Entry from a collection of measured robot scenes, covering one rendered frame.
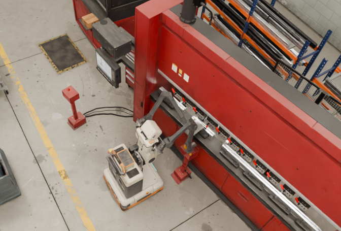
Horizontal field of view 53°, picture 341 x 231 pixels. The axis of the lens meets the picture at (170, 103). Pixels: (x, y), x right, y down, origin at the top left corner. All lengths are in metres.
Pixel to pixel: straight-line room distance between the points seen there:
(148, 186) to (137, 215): 0.44
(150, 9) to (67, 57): 3.04
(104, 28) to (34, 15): 3.61
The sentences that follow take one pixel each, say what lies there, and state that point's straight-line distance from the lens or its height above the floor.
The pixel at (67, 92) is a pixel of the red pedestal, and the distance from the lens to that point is 5.17.
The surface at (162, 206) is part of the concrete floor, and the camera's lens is 5.11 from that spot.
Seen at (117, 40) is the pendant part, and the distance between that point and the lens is 4.16.
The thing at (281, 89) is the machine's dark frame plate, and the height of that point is 2.30.
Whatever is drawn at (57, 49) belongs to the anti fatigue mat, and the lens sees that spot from 6.92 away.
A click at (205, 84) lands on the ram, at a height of 1.76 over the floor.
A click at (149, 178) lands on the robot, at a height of 0.28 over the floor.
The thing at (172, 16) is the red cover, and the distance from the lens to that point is 3.98.
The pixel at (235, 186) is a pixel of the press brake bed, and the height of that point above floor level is 0.62.
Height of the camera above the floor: 4.77
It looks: 53 degrees down
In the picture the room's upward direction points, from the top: 9 degrees clockwise
